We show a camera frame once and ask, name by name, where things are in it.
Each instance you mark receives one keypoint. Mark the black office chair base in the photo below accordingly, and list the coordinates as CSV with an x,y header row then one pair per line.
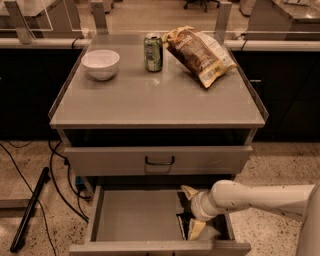
x,y
202,3

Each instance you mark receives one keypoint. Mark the black bar on floor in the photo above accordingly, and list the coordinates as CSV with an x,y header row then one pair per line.
x,y
18,241

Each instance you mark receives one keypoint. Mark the white ceramic bowl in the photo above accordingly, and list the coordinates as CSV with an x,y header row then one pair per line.
x,y
101,64

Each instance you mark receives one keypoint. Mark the closed grey top drawer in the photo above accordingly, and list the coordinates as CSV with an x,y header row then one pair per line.
x,y
129,161

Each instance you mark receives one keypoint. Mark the green soda can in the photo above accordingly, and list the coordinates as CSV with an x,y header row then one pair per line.
x,y
153,52

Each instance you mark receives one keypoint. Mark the grey desk background left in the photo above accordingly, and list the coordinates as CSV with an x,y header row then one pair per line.
x,y
41,18

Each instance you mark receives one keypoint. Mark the black drawer handle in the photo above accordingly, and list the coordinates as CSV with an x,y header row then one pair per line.
x,y
159,163

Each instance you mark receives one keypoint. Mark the brown chip bag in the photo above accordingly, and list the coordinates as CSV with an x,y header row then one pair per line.
x,y
200,53

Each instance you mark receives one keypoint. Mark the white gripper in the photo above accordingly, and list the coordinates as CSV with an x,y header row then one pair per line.
x,y
199,206

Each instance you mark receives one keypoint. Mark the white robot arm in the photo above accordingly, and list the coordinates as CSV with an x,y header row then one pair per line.
x,y
299,202

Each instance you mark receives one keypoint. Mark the open grey middle drawer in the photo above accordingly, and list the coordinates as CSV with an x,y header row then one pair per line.
x,y
140,216

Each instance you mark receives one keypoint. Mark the grey desk background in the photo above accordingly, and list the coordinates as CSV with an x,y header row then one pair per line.
x,y
280,21
41,18

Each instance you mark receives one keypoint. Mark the grey desk background right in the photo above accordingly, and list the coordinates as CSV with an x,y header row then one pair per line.
x,y
280,21

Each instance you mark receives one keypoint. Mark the grey drawer cabinet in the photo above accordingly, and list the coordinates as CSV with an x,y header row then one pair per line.
x,y
138,108

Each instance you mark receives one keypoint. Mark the white horizontal rail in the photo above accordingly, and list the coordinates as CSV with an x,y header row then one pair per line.
x,y
234,45

